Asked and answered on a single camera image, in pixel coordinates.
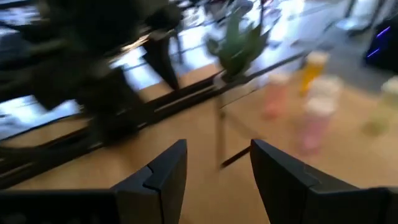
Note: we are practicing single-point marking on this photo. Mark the orange pill bottle white cap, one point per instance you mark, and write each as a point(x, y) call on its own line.
point(312, 74)

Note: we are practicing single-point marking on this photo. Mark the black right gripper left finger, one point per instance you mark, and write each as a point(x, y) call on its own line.
point(155, 193)

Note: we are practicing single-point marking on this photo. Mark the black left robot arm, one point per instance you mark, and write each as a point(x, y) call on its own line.
point(102, 102)

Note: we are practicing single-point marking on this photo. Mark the black device purple lights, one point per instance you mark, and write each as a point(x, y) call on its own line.
point(385, 53)

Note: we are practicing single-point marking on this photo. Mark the salmon pill bottle white cap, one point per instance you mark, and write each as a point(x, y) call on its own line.
point(275, 99)

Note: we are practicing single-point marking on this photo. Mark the pink pill bottle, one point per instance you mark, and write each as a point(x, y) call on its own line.
point(314, 127)

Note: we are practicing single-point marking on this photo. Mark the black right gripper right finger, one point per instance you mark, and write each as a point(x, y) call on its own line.
point(289, 196)

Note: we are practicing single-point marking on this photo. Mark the green plant white pot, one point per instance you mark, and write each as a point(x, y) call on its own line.
point(236, 53)

